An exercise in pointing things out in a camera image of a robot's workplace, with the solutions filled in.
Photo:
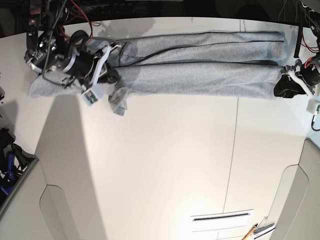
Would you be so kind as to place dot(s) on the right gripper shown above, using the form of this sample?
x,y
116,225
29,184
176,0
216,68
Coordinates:
x,y
89,67

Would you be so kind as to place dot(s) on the blue and black equipment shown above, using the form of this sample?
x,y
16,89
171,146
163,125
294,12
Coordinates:
x,y
14,161

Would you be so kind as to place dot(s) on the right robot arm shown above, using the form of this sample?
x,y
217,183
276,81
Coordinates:
x,y
61,59

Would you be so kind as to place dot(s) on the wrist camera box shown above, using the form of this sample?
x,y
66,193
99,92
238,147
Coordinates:
x,y
92,95
313,106

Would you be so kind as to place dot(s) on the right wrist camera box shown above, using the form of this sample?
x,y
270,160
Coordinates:
x,y
92,95

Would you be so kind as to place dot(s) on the grey T-shirt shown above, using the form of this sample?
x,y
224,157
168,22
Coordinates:
x,y
233,64

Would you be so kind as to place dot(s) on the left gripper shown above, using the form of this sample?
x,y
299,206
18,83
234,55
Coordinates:
x,y
294,83

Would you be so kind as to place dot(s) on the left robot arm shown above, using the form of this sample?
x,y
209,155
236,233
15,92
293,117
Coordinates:
x,y
307,12

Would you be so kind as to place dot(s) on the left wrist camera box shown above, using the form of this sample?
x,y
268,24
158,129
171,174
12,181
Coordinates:
x,y
313,106

